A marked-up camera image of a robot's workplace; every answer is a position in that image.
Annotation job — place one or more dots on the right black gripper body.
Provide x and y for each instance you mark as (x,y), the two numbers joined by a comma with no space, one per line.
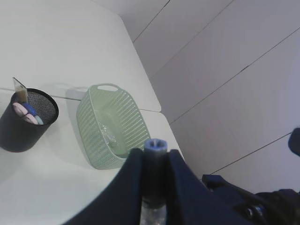
(280,207)

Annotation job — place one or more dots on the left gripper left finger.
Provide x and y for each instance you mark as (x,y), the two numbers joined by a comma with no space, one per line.
(120,202)

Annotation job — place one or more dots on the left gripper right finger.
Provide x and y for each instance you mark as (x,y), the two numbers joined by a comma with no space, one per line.
(189,202)

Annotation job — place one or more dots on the silver glitter pen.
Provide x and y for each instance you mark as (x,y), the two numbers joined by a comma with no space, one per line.
(153,210)

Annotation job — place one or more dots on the clear plastic sheet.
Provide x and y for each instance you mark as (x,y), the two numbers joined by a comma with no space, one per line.
(108,136)

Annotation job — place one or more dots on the pink scissors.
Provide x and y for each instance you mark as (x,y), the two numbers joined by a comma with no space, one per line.
(19,109)

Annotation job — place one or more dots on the gold marker pen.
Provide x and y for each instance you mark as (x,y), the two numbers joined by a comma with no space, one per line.
(22,95)

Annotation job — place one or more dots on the clear plastic ruler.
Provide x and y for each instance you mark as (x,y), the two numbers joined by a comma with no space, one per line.
(19,87)

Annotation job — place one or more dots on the blue scissors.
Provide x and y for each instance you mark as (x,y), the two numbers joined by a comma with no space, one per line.
(31,116)

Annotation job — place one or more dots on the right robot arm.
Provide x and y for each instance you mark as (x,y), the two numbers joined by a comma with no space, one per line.
(263,188)

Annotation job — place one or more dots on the green plastic woven basket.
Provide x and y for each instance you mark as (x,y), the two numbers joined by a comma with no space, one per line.
(109,105)

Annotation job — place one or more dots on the black mesh pen holder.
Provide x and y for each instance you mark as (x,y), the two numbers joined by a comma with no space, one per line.
(18,135)

